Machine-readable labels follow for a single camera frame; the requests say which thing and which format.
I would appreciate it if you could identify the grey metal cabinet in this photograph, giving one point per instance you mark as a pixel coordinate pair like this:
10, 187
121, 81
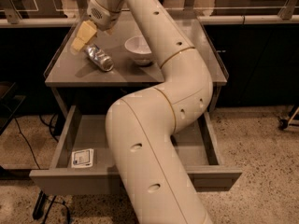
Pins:
120, 60

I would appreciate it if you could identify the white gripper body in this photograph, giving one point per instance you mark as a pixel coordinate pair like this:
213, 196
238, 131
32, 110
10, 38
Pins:
100, 17

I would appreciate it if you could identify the dark side table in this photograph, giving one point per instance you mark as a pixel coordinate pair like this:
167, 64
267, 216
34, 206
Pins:
10, 102

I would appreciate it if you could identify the white ceramic bowl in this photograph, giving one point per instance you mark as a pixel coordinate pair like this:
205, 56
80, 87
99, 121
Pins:
139, 50

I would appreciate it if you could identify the white label sticker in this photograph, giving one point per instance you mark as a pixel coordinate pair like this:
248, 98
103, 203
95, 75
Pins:
82, 158

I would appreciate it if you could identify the open grey top drawer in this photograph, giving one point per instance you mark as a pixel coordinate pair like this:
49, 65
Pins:
195, 145

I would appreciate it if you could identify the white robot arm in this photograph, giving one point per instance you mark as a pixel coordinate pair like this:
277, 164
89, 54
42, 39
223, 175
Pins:
139, 125

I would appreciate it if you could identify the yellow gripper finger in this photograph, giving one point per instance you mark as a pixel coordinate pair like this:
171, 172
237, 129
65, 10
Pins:
86, 33

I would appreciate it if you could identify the silver crushed redbull can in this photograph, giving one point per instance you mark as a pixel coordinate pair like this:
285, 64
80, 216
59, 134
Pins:
99, 58

